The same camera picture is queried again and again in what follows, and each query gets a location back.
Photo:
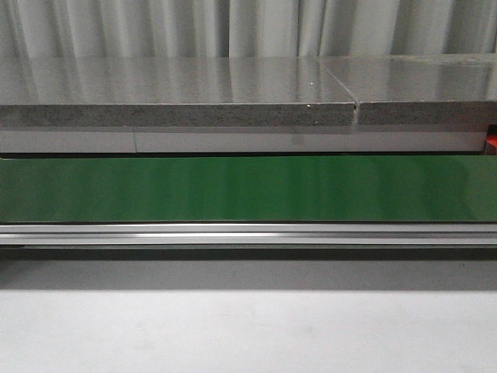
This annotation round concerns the green conveyor belt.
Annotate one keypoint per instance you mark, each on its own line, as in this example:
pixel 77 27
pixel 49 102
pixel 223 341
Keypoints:
pixel 447 188

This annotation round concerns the grey stone countertop left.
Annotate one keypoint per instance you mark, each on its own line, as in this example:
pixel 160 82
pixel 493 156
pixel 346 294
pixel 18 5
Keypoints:
pixel 171 92

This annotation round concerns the grey stone countertop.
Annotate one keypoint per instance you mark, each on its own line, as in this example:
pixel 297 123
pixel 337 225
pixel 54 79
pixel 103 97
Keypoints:
pixel 171 92
pixel 454 90

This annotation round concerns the grey stone countertop right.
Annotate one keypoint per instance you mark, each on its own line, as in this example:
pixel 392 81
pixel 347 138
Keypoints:
pixel 454 90

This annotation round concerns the red plastic bin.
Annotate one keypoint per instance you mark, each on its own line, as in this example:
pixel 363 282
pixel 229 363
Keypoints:
pixel 490 145

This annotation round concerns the grey curtain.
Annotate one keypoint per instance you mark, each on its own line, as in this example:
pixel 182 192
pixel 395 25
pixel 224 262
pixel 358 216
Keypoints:
pixel 245 28

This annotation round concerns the aluminium conveyor frame rail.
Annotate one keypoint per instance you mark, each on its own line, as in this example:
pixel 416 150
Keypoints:
pixel 250 234

